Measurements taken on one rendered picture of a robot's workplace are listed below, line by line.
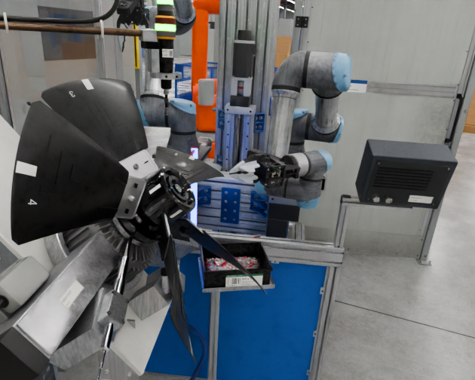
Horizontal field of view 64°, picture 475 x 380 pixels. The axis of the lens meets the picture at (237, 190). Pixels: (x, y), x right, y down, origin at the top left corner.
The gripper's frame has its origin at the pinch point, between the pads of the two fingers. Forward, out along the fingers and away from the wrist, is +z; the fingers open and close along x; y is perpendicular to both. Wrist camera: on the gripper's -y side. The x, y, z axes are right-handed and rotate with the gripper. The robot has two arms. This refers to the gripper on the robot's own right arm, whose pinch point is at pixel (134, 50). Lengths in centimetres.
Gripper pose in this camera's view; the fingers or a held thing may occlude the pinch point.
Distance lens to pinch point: 146.8
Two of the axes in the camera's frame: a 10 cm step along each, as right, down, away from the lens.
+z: -0.6, 9.3, 3.7
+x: -9.9, -0.9, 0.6
